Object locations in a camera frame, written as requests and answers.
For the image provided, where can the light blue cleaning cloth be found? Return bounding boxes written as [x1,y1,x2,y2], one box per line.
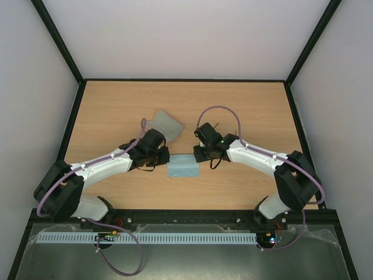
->
[167,154,200,178]

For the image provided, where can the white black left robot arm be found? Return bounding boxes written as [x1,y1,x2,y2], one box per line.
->
[34,142,170,222]

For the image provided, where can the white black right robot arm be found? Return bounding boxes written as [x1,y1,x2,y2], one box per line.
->
[193,131,321,229]

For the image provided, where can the black aviator sunglasses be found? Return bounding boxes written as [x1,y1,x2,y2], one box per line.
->
[213,122,238,138]

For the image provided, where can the grey metal front plate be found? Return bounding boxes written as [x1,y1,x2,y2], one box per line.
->
[16,224,349,279]

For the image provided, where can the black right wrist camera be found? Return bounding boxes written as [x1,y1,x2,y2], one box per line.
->
[194,122,223,146]

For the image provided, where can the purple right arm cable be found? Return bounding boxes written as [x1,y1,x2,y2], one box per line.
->
[197,105,326,253]

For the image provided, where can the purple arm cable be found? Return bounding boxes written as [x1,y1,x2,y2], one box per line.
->
[197,105,326,253]
[36,117,144,276]

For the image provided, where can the light blue slotted cable duct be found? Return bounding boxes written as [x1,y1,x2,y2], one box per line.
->
[36,232,257,245]

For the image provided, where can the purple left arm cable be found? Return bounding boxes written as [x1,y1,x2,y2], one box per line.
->
[36,117,144,276]

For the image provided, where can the black front mounting rail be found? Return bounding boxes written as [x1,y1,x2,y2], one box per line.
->
[28,209,341,233]

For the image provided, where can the black left corner frame post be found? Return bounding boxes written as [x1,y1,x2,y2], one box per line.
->
[30,0,85,85]

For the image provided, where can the black corner frame post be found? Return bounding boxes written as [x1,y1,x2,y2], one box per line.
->
[30,0,85,85]
[285,0,342,85]

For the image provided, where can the black right corner frame post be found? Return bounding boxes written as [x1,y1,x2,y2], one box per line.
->
[285,0,342,85]

